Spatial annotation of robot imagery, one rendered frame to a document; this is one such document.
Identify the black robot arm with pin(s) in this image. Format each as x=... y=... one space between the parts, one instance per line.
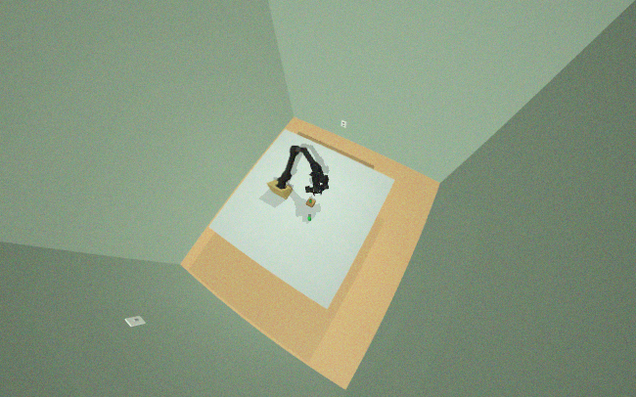
x=315 y=167

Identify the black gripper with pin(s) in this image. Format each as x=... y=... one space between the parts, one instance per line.
x=310 y=190

